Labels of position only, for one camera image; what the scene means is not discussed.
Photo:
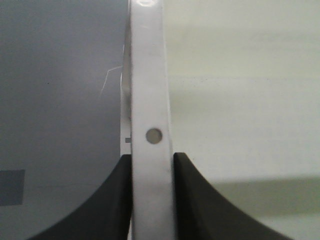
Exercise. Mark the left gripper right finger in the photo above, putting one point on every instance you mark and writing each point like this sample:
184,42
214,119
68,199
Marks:
204,214

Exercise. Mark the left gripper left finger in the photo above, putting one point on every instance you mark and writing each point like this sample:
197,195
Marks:
103,216

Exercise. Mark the white plastic Totelife tote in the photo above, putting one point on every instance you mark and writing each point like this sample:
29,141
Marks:
235,85

